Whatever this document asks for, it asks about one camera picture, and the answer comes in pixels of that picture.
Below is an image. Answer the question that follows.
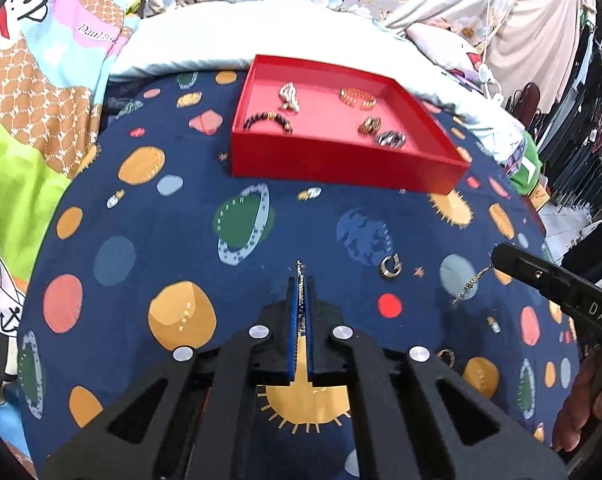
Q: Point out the gold twisted cuff bangle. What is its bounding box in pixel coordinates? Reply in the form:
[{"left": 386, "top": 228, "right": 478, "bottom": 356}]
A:
[{"left": 339, "top": 88, "right": 377, "bottom": 110}]

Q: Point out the hanging dark clothes rack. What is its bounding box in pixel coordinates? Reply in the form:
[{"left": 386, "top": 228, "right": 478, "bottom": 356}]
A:
[{"left": 538, "top": 10, "right": 602, "bottom": 211}]

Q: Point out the red shallow tray box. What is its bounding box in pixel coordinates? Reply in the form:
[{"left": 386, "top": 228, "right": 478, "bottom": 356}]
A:
[{"left": 231, "top": 54, "right": 469, "bottom": 194}]

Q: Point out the gold hoop earring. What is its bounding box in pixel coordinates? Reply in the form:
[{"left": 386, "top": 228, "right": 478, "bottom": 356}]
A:
[{"left": 379, "top": 254, "right": 403, "bottom": 281}]

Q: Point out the dark red chair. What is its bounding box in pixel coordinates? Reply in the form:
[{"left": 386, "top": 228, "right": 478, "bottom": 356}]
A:
[{"left": 506, "top": 82, "right": 541, "bottom": 128}]

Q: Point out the light blue duvet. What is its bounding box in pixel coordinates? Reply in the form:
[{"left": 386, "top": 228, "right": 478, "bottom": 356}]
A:
[{"left": 110, "top": 0, "right": 525, "bottom": 162}]

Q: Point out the pink cartoon plush pillow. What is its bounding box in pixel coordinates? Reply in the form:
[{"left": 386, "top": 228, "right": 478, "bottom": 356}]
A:
[{"left": 406, "top": 23, "right": 482, "bottom": 73}]

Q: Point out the person's right hand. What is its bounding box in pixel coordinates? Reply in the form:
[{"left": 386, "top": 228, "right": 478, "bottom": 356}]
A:
[{"left": 552, "top": 348, "right": 602, "bottom": 452}]

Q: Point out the white pearl bracelet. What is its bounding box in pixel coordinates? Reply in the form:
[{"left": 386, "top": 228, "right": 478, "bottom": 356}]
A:
[{"left": 278, "top": 81, "right": 302, "bottom": 114}]

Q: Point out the gold link wristwatch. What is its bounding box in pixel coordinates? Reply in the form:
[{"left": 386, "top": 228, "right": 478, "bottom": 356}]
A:
[{"left": 357, "top": 116, "right": 381, "bottom": 136}]

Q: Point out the silver purple-dial wristwatch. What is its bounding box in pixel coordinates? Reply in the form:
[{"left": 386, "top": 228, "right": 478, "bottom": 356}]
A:
[{"left": 374, "top": 130, "right": 406, "bottom": 150}]

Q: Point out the green white cloth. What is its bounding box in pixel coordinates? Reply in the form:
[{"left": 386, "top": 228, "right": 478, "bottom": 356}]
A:
[{"left": 504, "top": 131, "right": 542, "bottom": 195}]

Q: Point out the beige curtain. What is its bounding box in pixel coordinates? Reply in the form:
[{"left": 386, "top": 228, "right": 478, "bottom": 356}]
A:
[{"left": 487, "top": 0, "right": 596, "bottom": 114}]

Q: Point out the dark beaded bracelet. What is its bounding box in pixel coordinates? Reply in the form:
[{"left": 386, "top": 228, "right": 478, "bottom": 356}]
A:
[{"left": 242, "top": 109, "right": 295, "bottom": 137}]

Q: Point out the silver flower chain necklace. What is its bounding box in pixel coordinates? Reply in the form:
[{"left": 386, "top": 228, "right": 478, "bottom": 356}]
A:
[{"left": 451, "top": 261, "right": 498, "bottom": 308}]

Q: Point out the colourful monkey cartoon blanket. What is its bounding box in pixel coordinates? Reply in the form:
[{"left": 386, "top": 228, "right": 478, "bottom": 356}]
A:
[{"left": 0, "top": 0, "right": 143, "bottom": 406}]

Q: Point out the navy planet print bedsheet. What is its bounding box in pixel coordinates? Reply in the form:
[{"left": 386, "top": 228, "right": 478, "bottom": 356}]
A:
[{"left": 19, "top": 73, "right": 579, "bottom": 468}]

